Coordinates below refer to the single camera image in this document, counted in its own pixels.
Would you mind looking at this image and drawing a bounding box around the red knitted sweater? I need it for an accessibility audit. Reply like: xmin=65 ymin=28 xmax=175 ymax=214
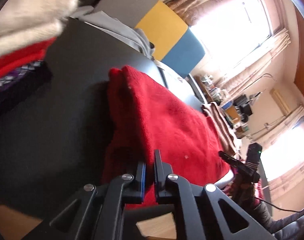
xmin=101 ymin=66 xmax=230 ymax=207

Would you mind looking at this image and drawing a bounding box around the dark jacket forearm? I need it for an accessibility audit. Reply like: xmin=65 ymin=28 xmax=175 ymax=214
xmin=229 ymin=174 xmax=304 ymax=240

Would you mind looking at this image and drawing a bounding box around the cluttered wooden desk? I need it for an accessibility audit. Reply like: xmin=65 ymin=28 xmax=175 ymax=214
xmin=194 ymin=75 xmax=261 ymax=139

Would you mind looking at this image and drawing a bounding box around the white printed cushion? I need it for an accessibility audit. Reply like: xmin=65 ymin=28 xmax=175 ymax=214
xmin=154 ymin=60 xmax=193 ymax=96

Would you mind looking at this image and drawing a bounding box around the grey yellow blue chair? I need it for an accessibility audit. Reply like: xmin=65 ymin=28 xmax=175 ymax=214
xmin=79 ymin=0 xmax=209 ymax=103

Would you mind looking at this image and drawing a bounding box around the grey cloth garment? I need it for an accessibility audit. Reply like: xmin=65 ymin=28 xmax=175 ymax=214
xmin=70 ymin=5 xmax=155 ymax=60

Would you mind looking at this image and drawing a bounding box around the dark patterned garment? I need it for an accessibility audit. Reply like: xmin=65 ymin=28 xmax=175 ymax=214
xmin=0 ymin=60 xmax=53 ymax=96

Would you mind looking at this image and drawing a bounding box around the beige window curtain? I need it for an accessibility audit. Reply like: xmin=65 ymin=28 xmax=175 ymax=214
xmin=164 ymin=0 xmax=304 ymax=151

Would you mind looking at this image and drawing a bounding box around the cream fluffy garment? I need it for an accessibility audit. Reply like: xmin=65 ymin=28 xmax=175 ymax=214
xmin=0 ymin=0 xmax=78 ymax=57

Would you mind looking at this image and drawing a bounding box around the black tracker camera module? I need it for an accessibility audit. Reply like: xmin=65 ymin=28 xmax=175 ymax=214
xmin=245 ymin=142 xmax=263 ymax=172

